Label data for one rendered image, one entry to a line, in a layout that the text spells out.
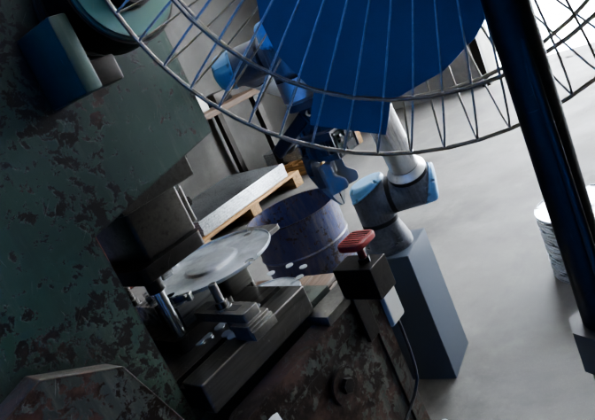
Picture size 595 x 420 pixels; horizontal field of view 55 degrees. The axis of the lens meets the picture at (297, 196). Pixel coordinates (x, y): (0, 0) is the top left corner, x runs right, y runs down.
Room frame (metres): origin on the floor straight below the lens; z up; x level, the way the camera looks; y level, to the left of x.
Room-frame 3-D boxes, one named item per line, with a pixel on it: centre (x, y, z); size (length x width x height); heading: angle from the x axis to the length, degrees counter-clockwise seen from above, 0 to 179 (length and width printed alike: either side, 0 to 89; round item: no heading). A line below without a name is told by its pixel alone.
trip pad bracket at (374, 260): (1.07, -0.06, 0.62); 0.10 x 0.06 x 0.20; 45
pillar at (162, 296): (1.02, 0.31, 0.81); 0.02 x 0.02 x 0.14
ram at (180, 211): (1.15, 0.30, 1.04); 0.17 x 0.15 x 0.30; 135
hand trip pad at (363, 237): (1.05, -0.07, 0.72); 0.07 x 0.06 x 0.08; 135
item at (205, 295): (1.13, 0.32, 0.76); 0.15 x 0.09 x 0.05; 45
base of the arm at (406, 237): (1.67, -0.20, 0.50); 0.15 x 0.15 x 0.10
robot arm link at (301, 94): (1.04, -0.09, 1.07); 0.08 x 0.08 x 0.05
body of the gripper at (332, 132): (1.03, -0.09, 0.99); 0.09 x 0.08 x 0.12; 45
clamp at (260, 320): (1.00, 0.21, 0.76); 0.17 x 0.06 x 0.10; 45
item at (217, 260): (1.21, 0.24, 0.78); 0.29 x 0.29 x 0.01
